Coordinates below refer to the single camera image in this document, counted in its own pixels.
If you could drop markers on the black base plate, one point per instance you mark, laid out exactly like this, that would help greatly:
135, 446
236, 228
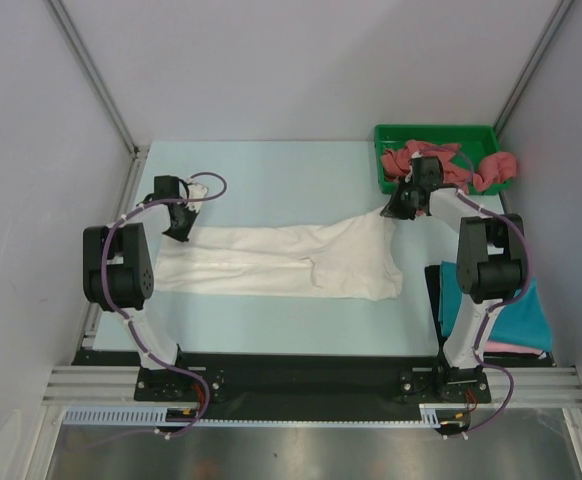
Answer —
303, 388

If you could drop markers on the teal folded t-shirt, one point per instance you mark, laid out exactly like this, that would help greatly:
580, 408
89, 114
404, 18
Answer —
522, 323

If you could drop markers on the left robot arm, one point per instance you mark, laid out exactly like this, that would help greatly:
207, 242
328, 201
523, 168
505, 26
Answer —
118, 276

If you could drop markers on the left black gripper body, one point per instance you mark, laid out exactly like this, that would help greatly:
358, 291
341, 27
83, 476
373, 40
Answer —
181, 229

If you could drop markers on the white t-shirt with robot print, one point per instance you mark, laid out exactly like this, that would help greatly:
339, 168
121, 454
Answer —
349, 259

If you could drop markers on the right aluminium frame post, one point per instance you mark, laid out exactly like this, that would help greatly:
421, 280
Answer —
547, 37

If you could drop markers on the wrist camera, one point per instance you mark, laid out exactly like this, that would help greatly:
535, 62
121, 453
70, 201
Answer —
409, 174
196, 192

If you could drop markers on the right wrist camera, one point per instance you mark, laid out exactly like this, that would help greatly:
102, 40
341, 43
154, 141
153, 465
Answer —
409, 174

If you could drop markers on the aluminium front rail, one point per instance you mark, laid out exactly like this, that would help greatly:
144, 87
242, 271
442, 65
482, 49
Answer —
115, 385

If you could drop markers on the salmon red t-shirt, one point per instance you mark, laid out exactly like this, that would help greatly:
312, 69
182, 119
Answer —
491, 171

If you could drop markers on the aluminium frame post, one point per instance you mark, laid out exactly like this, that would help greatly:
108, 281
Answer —
547, 37
78, 48

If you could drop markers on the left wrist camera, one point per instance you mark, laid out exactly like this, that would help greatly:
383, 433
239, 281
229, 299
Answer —
196, 192

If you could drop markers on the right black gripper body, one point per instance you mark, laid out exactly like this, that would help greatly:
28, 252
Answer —
402, 203

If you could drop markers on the green plastic bin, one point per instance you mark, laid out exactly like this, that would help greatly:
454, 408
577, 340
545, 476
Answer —
477, 141

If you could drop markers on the light blue cable duct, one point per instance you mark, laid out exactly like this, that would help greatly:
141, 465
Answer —
115, 416

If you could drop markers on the left aluminium frame post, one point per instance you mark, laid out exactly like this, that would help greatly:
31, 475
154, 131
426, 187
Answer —
78, 48

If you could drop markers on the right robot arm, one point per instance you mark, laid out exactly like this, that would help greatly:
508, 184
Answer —
492, 271

